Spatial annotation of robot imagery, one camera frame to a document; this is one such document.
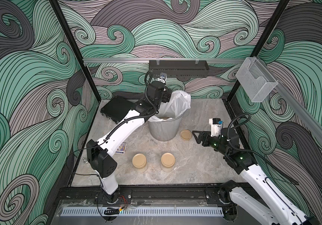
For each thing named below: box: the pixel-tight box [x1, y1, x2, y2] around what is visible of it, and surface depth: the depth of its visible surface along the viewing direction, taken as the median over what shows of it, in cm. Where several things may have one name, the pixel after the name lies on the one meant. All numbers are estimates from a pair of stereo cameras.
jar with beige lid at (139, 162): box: [131, 153, 148, 173], surface depth 77 cm
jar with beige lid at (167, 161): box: [161, 152, 176, 173], surface depth 77 cm
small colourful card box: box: [114, 142, 127, 155], surface depth 91 cm
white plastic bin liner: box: [147, 90, 191, 122], surface depth 87 cm
